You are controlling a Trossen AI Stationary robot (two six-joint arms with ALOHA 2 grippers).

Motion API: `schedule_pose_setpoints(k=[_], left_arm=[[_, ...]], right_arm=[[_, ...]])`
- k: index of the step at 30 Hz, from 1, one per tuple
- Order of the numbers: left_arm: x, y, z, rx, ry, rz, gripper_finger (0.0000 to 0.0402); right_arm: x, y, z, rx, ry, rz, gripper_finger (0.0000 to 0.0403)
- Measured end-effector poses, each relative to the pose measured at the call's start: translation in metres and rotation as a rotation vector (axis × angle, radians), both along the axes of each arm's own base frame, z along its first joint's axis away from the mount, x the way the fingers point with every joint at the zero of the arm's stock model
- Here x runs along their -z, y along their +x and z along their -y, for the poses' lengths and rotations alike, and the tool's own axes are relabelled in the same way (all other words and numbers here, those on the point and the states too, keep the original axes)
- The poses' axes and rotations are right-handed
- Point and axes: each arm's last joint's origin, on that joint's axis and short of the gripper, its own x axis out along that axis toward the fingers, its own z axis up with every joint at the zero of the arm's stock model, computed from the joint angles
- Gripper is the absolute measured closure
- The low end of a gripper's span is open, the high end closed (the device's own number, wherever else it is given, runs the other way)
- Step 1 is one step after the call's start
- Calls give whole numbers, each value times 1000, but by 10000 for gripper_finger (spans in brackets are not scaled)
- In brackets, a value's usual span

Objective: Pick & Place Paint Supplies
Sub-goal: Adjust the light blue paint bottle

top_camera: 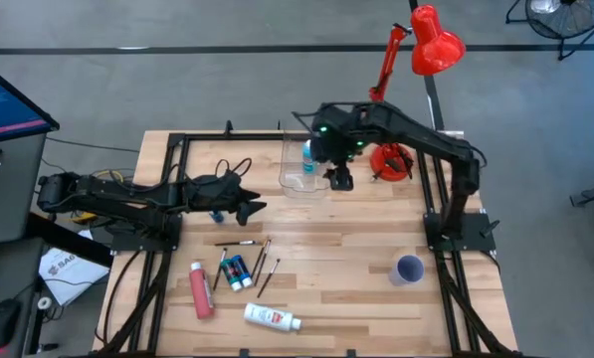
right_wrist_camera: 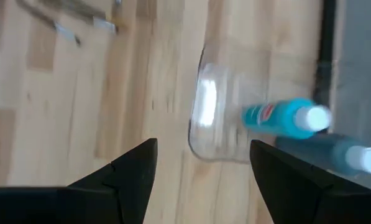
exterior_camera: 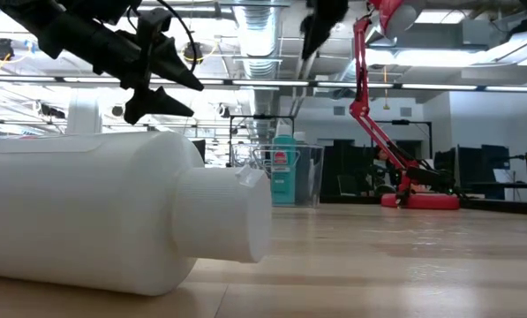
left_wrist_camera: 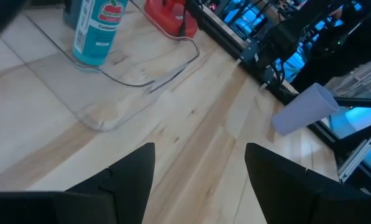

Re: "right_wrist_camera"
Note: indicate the turquoise paint bottle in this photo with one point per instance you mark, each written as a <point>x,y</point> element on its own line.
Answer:
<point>278,118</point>

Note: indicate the clear plastic container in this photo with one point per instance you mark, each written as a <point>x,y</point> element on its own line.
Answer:
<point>216,143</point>

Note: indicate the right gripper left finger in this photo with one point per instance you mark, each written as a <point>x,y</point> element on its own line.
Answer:
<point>79,205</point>

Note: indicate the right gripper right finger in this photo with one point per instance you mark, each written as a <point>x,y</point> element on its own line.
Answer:
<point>312,202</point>

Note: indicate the thin dark paintbrush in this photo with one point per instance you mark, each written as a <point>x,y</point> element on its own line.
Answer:
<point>64,31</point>

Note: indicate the grey-blue paint bottle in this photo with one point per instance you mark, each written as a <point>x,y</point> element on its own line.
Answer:
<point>343,155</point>

